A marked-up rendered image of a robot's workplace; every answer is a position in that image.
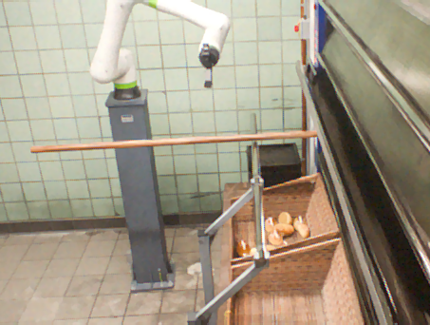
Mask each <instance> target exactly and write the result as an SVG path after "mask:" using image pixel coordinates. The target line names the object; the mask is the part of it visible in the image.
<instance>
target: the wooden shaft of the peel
mask: <svg viewBox="0 0 430 325"><path fill-rule="evenodd" d="M312 137H318V135H317V132H316V130H309V131H291V132H274V133H257V134H240V135H223V136H206V137H189V138H172V139H155V140H138V141H121V142H104V143H71V144H54V145H37V146H32V147H31V148H30V152H31V153H45V152H61V151H78V150H94V149H110V148H127V147H144V146H161V145H178V144H195V143H227V142H245V141H262V140H279V139H295V138H312Z"/></svg>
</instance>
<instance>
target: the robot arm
mask: <svg viewBox="0 0 430 325"><path fill-rule="evenodd" d="M138 3H142V4H143V5H146V6H148V7H151V8H153V9H156V10H159V11H161V12H165V13H168V14H171V15H174V16H176V17H178V18H180V19H182V20H185V21H187V22H189V23H191V24H193V25H195V26H197V27H199V28H202V29H204V30H205V34H204V37H203V39H202V42H201V44H200V46H199V50H198V51H199V55H198V56H197V58H199V62H200V63H201V64H202V65H203V66H204V70H205V72H206V81H205V83H204V87H206V88H212V84H213V83H212V75H213V73H212V71H213V66H215V65H216V64H217V62H218V60H219V58H220V57H223V55H222V54H221V52H222V49H223V45H224V42H225V39H226V37H227V35H228V33H229V31H230V28H231V23H230V20H229V18H228V17H227V16H226V15H224V14H221V13H218V12H215V11H212V10H207V9H205V8H203V7H201V6H199V5H197V4H195V3H193V2H191V1H189V0H108V3H107V11H106V16H105V21H104V26H103V34H102V37H101V41H100V43H99V46H98V49H97V52H96V55H95V57H94V60H93V62H92V65H91V67H90V75H91V77H92V79H93V81H94V82H96V83H98V84H100V85H107V84H109V83H111V82H112V83H113V85H114V93H113V95H112V96H113V99H114V100H116V101H117V100H131V99H135V98H138V97H139V96H140V95H141V91H140V87H139V86H138V76H137V69H136V62H135V55H134V53H133V51H131V50H128V49H120V48H121V43H122V37H123V33H124V30H125V27H126V23H127V21H128V18H129V15H130V12H131V10H132V8H133V6H134V5H136V4H138Z"/></svg>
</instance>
